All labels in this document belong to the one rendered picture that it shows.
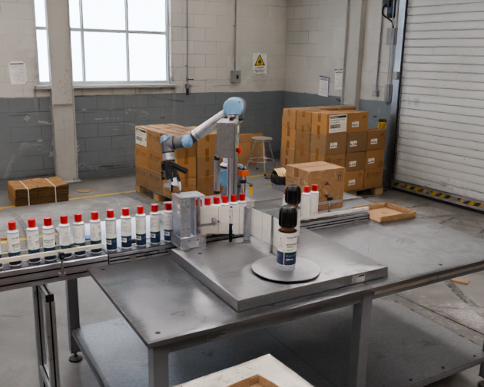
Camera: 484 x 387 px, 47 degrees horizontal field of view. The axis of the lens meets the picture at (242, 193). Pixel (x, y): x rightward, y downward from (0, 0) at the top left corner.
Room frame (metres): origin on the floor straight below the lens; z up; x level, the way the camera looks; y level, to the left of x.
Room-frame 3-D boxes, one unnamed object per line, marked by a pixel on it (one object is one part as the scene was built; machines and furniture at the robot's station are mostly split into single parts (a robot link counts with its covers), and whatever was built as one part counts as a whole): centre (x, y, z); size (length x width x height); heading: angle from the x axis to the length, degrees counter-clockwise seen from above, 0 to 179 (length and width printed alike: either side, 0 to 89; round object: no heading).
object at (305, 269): (2.36, -0.20, 0.89); 0.31 x 0.31 x 0.01
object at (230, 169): (3.07, 0.06, 1.16); 0.04 x 0.04 x 0.67; 30
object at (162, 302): (2.94, -0.21, 0.82); 2.10 x 1.50 x 0.02; 120
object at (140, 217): (2.64, 0.50, 0.98); 0.05 x 0.05 x 0.20
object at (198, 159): (6.97, 0.75, 0.45); 1.20 x 0.84 x 0.89; 36
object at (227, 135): (2.98, 0.08, 1.38); 0.17 x 0.10 x 0.19; 175
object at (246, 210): (2.73, -0.03, 0.97); 0.05 x 0.05 x 0.19
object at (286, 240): (2.36, -0.20, 1.04); 0.09 x 0.09 x 0.29
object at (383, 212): (3.46, -0.91, 0.85); 0.30 x 0.26 x 0.04; 120
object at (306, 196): (3.15, -0.37, 0.98); 0.05 x 0.05 x 0.20
